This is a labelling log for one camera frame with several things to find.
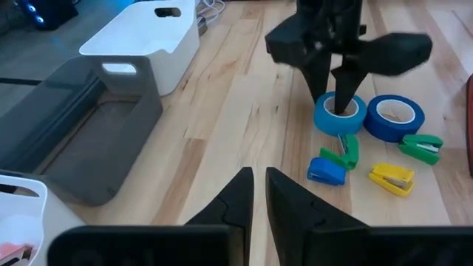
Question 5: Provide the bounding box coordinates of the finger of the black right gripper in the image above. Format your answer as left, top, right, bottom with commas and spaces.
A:
299, 50, 333, 104
330, 55, 367, 114

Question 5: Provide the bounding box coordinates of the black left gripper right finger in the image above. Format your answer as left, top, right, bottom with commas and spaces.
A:
265, 166, 369, 266

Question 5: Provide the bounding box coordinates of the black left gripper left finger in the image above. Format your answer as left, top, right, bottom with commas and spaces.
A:
184, 166, 255, 266

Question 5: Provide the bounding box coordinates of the light blue tape roll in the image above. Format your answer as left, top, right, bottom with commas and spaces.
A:
313, 91, 368, 137

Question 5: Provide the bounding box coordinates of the blue mini stapler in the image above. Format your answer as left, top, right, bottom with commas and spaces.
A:
307, 157, 347, 187

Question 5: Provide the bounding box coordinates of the dark blue tape roll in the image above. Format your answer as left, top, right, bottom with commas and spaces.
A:
363, 94, 426, 143

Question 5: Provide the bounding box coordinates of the green mini stapler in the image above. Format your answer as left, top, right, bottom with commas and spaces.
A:
398, 133, 444, 166
319, 133, 361, 171

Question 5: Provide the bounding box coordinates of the yellow mini stapler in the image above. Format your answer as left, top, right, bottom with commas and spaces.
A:
367, 162, 416, 198

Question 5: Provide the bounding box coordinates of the pink staple remover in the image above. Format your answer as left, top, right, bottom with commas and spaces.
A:
0, 242, 35, 266

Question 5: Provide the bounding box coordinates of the gray translucent plastic bin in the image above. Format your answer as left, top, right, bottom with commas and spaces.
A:
0, 55, 164, 207

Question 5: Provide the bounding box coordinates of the white plastic bin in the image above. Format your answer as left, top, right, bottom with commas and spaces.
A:
78, 0, 201, 98
0, 173, 86, 266

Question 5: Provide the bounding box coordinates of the black device with blue lights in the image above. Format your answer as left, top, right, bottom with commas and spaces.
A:
18, 0, 79, 32

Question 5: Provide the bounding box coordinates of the white coiled cable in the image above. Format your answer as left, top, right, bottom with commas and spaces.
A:
195, 0, 227, 24

